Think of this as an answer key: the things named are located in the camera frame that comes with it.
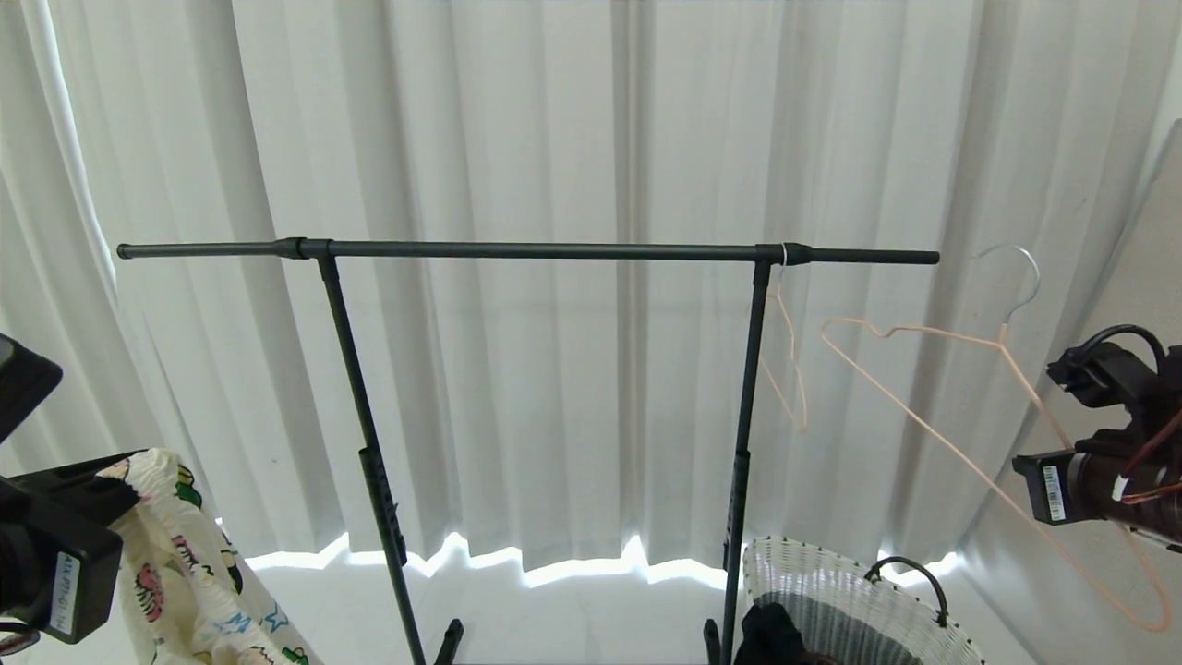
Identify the white curtain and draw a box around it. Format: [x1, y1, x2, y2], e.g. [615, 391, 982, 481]
[0, 0, 1182, 587]

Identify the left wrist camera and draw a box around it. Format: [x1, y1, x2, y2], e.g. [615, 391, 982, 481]
[0, 332, 64, 444]

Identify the black garment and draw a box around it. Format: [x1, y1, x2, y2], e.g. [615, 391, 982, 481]
[734, 603, 814, 665]

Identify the black clothes rack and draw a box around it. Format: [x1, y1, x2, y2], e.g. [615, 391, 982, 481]
[117, 237, 941, 665]

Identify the pink clothes hanger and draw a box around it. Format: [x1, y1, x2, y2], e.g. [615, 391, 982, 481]
[820, 244, 1174, 634]
[759, 268, 810, 433]

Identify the black cable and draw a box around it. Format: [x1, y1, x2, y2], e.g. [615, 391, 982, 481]
[1074, 323, 1167, 370]

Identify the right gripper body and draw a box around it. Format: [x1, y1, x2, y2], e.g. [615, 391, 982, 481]
[1013, 439, 1182, 548]

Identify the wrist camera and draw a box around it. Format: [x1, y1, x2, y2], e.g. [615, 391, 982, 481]
[0, 332, 64, 444]
[1046, 344, 1182, 444]

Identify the white laundry basket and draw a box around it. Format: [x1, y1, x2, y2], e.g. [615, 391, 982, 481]
[742, 536, 987, 665]

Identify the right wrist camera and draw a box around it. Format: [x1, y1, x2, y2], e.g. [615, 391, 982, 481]
[1046, 344, 1182, 444]

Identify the cream printed garment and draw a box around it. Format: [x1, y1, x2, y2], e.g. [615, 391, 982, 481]
[97, 448, 310, 665]

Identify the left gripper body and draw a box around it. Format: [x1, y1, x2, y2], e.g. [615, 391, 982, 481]
[0, 517, 126, 646]

